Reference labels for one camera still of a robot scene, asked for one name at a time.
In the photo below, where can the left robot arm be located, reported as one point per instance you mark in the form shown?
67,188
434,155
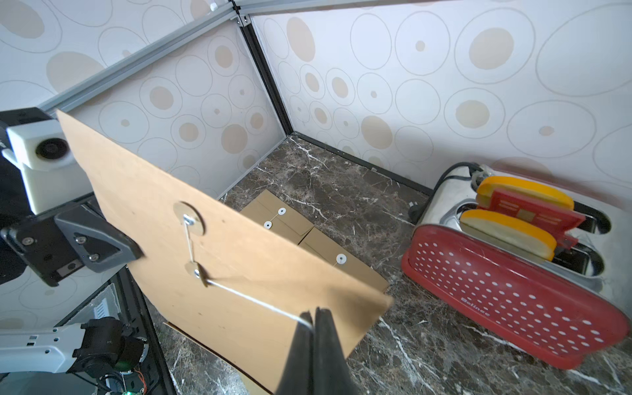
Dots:
98,347

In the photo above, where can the red polka dot toaster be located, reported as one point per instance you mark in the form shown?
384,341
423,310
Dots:
559,311

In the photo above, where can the rear yellow toast slice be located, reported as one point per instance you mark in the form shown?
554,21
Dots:
525,187

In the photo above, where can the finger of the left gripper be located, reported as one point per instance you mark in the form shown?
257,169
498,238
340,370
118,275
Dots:
99,245

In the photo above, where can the front yellow toast slice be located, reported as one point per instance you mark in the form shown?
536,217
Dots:
512,231

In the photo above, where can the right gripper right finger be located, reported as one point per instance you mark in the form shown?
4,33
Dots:
331,372

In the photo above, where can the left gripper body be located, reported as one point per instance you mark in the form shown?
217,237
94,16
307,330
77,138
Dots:
37,242

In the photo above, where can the brown file envelope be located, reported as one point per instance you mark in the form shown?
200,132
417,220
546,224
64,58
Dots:
219,277
278,217
320,245

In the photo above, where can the aluminium rail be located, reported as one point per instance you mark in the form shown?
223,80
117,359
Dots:
102,81
287,6

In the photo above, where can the yellow toast slice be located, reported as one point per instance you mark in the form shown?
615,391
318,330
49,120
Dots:
525,187
512,231

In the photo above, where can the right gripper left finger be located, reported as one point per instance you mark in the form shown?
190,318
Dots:
297,377

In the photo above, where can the back aluminium rail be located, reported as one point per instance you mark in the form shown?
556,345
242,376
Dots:
287,6

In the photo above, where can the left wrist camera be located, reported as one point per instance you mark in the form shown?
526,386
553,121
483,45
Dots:
36,145

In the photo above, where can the left aluminium rail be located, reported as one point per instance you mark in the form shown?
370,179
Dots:
102,81

